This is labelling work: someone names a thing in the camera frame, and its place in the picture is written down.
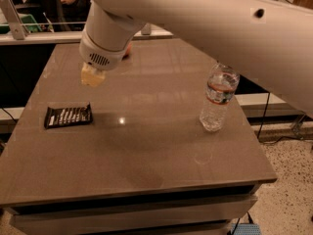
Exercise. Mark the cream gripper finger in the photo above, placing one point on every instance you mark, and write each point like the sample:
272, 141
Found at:
91, 76

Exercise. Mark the black rxbar chocolate wrapper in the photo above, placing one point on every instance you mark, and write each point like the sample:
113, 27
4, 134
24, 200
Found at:
68, 116

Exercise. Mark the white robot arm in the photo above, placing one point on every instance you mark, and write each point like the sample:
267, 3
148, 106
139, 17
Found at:
268, 42

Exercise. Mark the clear plastic water bottle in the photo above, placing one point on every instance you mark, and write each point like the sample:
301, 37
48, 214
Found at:
220, 88

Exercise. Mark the red apple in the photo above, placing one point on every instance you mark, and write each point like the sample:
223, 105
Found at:
128, 50

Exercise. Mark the seated person in background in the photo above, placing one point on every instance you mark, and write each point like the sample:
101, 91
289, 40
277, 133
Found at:
68, 15

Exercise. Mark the green bin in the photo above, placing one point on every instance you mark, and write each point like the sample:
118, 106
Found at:
27, 20

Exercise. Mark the clear glass barrier panel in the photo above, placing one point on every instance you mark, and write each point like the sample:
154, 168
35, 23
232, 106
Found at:
44, 5

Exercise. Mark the blue perforated box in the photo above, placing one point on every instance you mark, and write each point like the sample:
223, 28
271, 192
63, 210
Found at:
245, 229

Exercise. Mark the middle metal glass bracket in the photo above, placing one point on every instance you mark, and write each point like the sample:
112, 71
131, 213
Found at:
147, 29

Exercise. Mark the left metal glass bracket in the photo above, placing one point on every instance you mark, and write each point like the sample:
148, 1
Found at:
18, 30

